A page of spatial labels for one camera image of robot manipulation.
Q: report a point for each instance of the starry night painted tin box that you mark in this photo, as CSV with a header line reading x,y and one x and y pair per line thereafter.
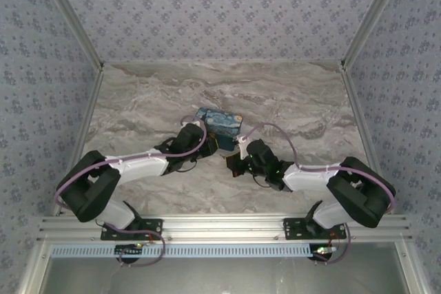
x,y
224,122

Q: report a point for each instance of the aluminium table side rail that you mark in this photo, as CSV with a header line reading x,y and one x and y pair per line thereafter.
x,y
87,118
353,94

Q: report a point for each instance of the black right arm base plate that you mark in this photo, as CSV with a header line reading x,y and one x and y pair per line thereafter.
x,y
293,230

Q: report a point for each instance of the black controller board green light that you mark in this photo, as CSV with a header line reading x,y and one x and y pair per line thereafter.
x,y
129,250
322,252

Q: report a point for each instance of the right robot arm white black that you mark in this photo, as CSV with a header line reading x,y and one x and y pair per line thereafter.
x,y
310,180

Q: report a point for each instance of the slanted aluminium frame post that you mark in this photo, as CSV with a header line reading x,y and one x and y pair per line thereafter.
x,y
372,15
73,15

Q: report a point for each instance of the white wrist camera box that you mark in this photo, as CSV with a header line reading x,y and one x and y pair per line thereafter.
x,y
196,123
243,146

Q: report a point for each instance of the aluminium table edge rail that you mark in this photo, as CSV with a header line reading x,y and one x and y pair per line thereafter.
x,y
220,228

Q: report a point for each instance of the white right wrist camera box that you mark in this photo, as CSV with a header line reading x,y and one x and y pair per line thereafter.
x,y
243,146

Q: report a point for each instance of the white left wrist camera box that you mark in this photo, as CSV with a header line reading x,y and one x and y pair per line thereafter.
x,y
196,123

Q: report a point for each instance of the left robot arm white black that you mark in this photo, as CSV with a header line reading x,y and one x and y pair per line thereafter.
x,y
138,170

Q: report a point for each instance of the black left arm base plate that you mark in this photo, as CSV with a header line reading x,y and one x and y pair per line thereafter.
x,y
156,225

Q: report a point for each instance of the grey metal panel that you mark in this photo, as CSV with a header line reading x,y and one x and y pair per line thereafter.
x,y
220,276

